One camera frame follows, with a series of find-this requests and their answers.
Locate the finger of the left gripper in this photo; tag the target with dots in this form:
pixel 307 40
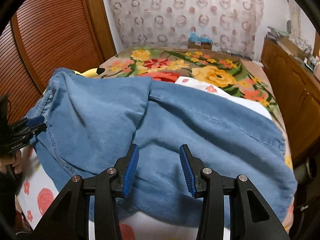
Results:
pixel 30 122
pixel 29 132

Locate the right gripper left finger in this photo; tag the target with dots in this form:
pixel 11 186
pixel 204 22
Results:
pixel 68 215

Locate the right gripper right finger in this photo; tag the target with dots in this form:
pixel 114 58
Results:
pixel 251 217

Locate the blue denim pants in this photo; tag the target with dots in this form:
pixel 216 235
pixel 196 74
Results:
pixel 92 122

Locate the left hand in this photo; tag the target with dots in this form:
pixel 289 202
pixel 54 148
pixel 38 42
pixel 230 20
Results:
pixel 15 160

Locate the white strawberry print sheet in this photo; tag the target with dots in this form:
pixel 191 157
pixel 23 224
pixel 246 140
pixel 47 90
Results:
pixel 38 190

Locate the yellow plush toy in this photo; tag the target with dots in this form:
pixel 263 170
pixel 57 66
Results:
pixel 91 73

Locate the wooden louvered wardrobe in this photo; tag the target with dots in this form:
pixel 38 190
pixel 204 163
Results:
pixel 44 35

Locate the floral brown blanket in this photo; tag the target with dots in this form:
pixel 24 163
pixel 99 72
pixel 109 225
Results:
pixel 200 67

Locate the wooden sideboard cabinet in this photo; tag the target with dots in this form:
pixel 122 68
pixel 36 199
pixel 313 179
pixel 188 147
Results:
pixel 297 94

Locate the circle patterned lace curtain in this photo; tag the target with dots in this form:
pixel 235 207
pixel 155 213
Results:
pixel 231 25

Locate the brown cardboard box on cabinet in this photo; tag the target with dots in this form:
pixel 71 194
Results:
pixel 291 48

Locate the cardboard box with blue item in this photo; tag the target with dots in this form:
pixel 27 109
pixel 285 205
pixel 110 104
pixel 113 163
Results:
pixel 199 42

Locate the beige side curtain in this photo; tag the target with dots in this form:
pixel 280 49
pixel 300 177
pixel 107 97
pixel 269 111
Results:
pixel 295 18

